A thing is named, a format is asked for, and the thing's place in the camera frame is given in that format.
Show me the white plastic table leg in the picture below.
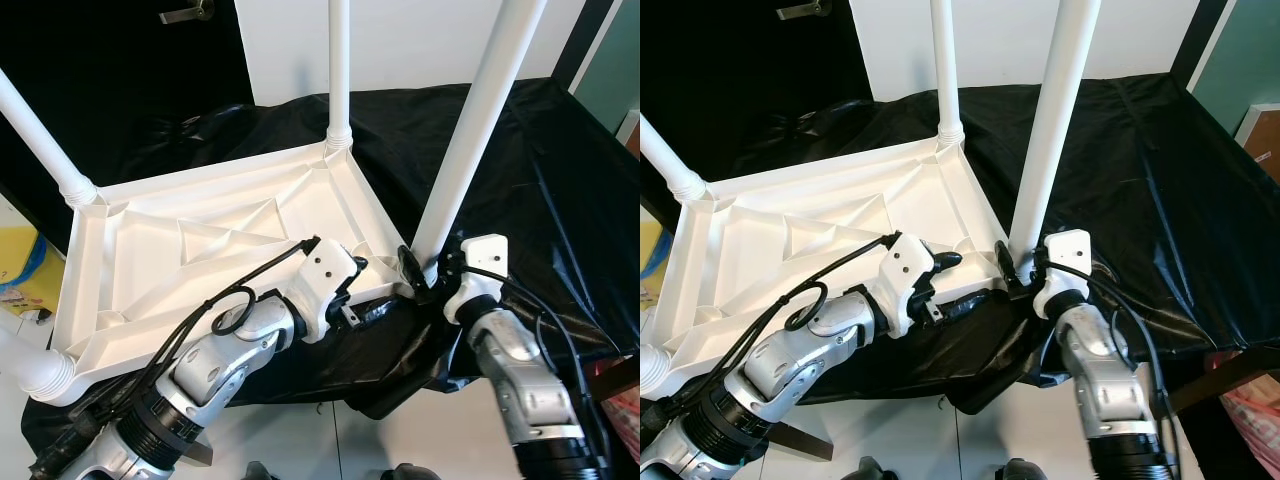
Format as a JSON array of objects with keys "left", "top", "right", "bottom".
[
  {"left": 0, "top": 68, "right": 99, "bottom": 206},
  {"left": 0, "top": 318, "right": 79, "bottom": 403},
  {"left": 640, "top": 112, "right": 709, "bottom": 201},
  {"left": 325, "top": 0, "right": 354, "bottom": 153},
  {"left": 410, "top": 0, "right": 549, "bottom": 271},
  {"left": 640, "top": 340, "right": 673, "bottom": 396},
  {"left": 1005, "top": 0, "right": 1103, "bottom": 271},
  {"left": 930, "top": 0, "right": 966, "bottom": 146}
]

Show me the white plastic table top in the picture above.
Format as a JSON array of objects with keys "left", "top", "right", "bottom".
[
  {"left": 645, "top": 135, "right": 1021, "bottom": 396},
  {"left": 48, "top": 140, "right": 426, "bottom": 406}
]

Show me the brown wooden table leg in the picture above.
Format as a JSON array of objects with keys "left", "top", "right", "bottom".
[
  {"left": 580, "top": 350, "right": 641, "bottom": 401},
  {"left": 175, "top": 435, "right": 216, "bottom": 468},
  {"left": 1170, "top": 345, "right": 1280, "bottom": 413},
  {"left": 770, "top": 420, "right": 833, "bottom": 461}
]

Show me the yellow cardboard box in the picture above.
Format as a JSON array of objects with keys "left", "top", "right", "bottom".
[
  {"left": 640, "top": 222, "right": 669, "bottom": 301},
  {"left": 0, "top": 228, "right": 63, "bottom": 311}
]

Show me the pink plastic bag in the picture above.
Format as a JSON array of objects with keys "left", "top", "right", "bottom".
[
  {"left": 600, "top": 385, "right": 641, "bottom": 436},
  {"left": 1215, "top": 370, "right": 1280, "bottom": 451}
]

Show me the black door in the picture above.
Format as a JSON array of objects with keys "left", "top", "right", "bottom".
[
  {"left": 640, "top": 0, "right": 871, "bottom": 201},
  {"left": 0, "top": 0, "right": 253, "bottom": 216}
]

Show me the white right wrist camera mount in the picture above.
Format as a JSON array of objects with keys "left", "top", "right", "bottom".
[
  {"left": 1033, "top": 230, "right": 1093, "bottom": 319},
  {"left": 443, "top": 235, "right": 511, "bottom": 326}
]

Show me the brown board white frame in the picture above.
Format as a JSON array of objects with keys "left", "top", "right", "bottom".
[
  {"left": 1237, "top": 103, "right": 1280, "bottom": 183},
  {"left": 615, "top": 110, "right": 641, "bottom": 161}
]

